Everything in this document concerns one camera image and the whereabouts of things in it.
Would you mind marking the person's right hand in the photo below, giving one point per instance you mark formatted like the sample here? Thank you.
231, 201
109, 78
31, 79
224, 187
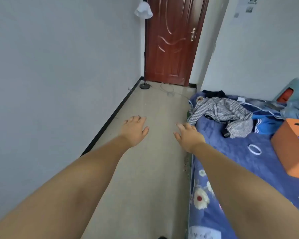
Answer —
190, 138

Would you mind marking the person's left hand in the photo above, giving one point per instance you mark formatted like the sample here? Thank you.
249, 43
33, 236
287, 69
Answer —
134, 130

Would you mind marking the black floor lamp white shade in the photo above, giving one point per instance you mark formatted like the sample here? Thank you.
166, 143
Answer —
143, 9

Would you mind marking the person's right forearm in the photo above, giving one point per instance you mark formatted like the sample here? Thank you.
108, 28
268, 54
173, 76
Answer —
239, 196

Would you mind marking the person's left forearm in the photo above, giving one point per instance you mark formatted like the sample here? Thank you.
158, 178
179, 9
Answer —
64, 194

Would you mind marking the black-white checked shirt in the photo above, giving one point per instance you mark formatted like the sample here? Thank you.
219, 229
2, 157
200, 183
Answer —
221, 110

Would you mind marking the black garment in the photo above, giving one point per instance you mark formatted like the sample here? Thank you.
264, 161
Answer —
214, 94

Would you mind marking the white paper slip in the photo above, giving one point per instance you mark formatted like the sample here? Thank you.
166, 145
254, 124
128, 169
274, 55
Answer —
241, 99

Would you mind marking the blue garment with white stripes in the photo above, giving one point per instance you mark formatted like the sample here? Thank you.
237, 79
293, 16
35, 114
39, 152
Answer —
266, 123

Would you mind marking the red-brown wooden door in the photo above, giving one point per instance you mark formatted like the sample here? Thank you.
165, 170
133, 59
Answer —
174, 47

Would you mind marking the orange cardboard box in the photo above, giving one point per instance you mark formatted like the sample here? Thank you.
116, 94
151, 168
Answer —
289, 146

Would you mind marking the light blue cloth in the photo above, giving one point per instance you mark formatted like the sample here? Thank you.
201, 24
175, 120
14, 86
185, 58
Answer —
296, 109

